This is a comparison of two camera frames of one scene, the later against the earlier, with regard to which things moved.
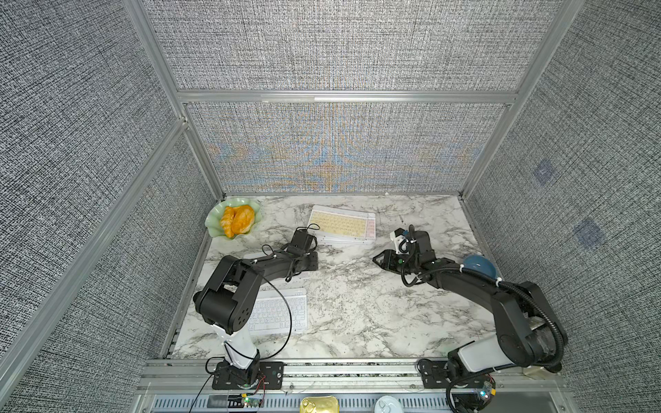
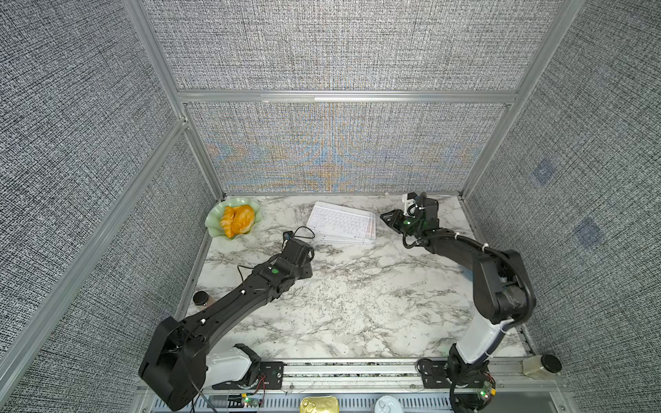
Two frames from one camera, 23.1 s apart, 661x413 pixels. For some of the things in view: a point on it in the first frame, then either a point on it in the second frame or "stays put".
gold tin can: (318, 404) stays put
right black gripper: (386, 260) to (395, 216)
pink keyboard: (254, 255) to (349, 239)
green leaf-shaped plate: (213, 224) stays put
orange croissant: (237, 219) stays put
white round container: (388, 404) stays put
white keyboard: (271, 314) to (333, 224)
